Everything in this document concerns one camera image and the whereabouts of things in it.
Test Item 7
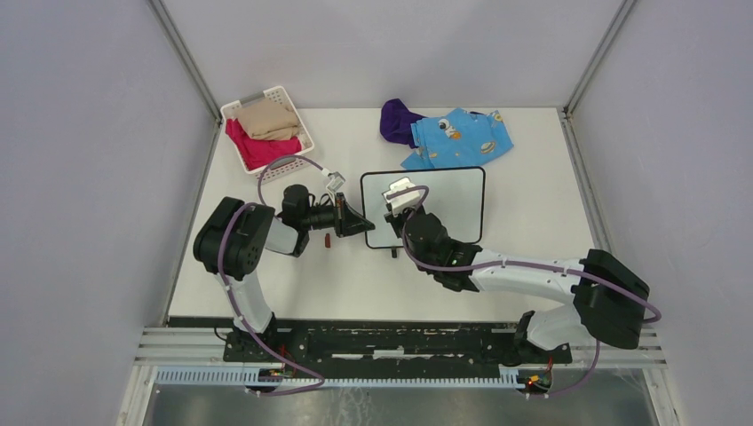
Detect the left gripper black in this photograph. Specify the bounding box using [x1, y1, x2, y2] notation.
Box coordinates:
[301, 192, 374, 238]

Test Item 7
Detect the whiteboard with black frame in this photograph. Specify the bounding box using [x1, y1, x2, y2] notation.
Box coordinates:
[360, 167, 486, 249]

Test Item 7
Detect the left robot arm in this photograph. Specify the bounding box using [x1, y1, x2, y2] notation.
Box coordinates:
[193, 185, 376, 362]

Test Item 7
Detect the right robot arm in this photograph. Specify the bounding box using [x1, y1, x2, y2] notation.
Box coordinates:
[384, 209, 651, 362]

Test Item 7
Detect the purple cloth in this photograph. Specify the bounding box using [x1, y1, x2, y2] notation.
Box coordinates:
[379, 99, 424, 149]

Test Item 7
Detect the blue patterned cloth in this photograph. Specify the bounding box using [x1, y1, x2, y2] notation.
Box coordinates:
[400, 108, 514, 170]

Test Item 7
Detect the pink cloth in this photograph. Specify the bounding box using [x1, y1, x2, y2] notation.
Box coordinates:
[226, 119, 302, 170]

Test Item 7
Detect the white plastic basket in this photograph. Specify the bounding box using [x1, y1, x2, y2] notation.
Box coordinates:
[220, 86, 314, 183]

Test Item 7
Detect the beige folded cloth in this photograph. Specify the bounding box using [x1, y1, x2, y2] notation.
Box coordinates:
[236, 99, 300, 140]

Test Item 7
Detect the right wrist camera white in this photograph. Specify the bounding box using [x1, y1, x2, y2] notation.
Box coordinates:
[382, 177, 429, 217]

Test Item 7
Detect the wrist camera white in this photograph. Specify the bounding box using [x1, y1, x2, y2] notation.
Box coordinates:
[382, 177, 429, 217]
[325, 171, 345, 201]

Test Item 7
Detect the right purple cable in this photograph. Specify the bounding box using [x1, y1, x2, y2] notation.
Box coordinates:
[388, 185, 663, 398]

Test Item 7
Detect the purple cable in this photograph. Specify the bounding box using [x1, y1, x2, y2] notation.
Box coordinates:
[388, 185, 663, 398]
[216, 154, 330, 398]

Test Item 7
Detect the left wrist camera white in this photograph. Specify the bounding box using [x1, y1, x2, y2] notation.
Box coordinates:
[325, 171, 345, 201]

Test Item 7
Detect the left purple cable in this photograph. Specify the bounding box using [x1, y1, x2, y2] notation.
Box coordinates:
[216, 154, 330, 398]

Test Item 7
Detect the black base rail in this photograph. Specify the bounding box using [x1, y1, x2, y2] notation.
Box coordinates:
[223, 319, 573, 380]

